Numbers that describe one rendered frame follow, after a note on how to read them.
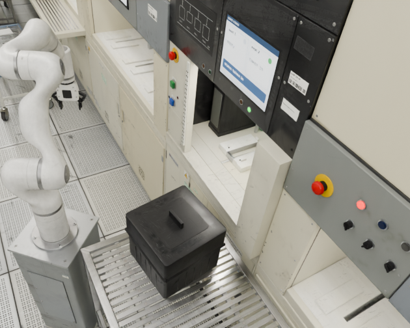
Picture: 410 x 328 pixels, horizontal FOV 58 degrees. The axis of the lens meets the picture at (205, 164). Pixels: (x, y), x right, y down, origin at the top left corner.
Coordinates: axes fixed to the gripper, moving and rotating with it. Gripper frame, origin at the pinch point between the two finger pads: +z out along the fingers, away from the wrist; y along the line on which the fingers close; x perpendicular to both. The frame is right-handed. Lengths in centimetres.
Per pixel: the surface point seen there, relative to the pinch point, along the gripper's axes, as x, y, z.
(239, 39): -48, 70, -62
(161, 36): 4, 45, -38
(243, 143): -14, 89, 11
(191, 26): -19, 57, -53
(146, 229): -78, 40, 0
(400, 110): -101, 96, -72
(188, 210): -69, 56, 0
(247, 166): -32, 88, 11
